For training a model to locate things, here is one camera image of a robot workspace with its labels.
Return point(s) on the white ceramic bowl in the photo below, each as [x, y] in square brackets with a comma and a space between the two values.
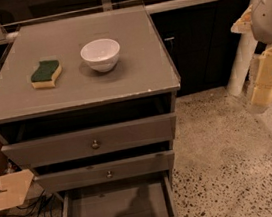
[101, 55]

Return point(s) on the grey top drawer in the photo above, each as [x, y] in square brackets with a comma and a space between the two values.
[92, 142]

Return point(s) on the grey drawer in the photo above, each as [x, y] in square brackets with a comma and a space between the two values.
[92, 142]
[107, 172]
[146, 196]

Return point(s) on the white diagonal pole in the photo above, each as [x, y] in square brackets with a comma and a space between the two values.
[244, 54]

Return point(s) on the green and yellow sponge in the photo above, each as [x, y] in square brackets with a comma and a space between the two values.
[46, 74]

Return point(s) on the grey middle drawer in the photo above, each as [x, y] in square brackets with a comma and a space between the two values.
[107, 172]

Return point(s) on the grey bottom drawer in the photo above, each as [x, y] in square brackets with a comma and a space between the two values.
[146, 196]

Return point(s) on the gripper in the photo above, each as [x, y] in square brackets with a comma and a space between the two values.
[269, 17]

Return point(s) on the grey wooden drawer cabinet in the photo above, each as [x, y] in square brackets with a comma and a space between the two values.
[143, 83]

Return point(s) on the dark low cabinet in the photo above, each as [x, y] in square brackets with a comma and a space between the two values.
[200, 42]

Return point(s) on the cardboard box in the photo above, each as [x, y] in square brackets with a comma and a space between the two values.
[1, 180]

